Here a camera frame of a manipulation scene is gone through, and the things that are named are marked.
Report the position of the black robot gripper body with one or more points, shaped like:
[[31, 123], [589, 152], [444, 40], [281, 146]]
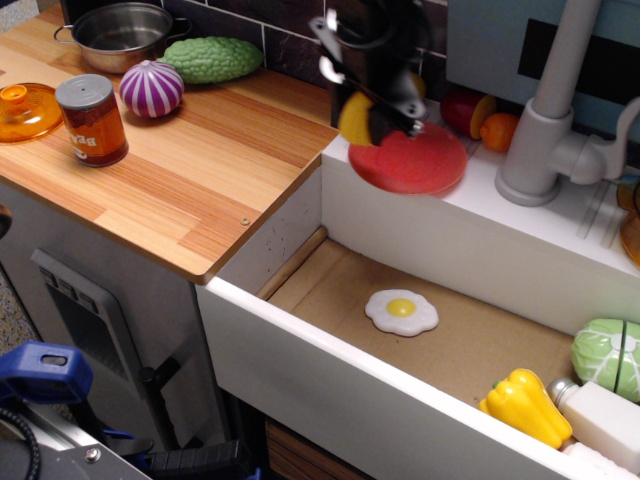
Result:
[[374, 53]]

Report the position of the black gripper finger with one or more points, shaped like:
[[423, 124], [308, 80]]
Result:
[[340, 93], [382, 121]]

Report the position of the yellow toy corn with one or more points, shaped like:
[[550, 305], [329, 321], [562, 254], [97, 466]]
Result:
[[353, 121]]

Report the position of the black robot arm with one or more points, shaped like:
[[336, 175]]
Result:
[[380, 8]]

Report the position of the red plastic plate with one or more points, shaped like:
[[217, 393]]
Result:
[[427, 163]]

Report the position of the yellow toy potato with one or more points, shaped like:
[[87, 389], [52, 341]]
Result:
[[419, 84]]

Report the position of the red toy apple half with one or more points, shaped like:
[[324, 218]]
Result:
[[466, 110]]

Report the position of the orange toy fruit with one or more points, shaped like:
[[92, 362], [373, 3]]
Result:
[[497, 131]]

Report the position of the green toy bitter gourd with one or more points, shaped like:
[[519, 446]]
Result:
[[212, 59]]

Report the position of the grey toy faucet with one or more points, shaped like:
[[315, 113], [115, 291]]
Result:
[[544, 145]]

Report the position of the purple striped toy onion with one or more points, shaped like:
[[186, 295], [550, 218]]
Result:
[[151, 89]]

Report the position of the toy fried egg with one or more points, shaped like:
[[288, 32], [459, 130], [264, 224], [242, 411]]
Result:
[[401, 312]]

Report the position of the white toy sink basin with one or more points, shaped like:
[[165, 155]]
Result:
[[288, 334]]

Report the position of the steel cooking pot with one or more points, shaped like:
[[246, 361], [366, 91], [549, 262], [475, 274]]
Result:
[[116, 37]]

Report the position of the orange toy beans can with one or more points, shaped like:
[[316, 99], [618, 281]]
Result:
[[92, 118]]

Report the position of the orange transparent pot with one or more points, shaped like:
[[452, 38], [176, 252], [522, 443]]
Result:
[[627, 196]]

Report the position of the orange transparent pot lid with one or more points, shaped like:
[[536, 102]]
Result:
[[28, 111]]

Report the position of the yellow toy bell pepper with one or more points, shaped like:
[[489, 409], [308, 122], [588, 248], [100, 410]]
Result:
[[522, 402]]

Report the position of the green toy cabbage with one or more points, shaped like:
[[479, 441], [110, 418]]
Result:
[[606, 351]]

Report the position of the grey toy oven door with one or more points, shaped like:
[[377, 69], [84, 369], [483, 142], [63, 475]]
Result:
[[85, 315]]

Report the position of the white toy bottle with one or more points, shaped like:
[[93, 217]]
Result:
[[600, 419]]

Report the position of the blue clamp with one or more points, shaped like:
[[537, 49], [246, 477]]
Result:
[[45, 373]]

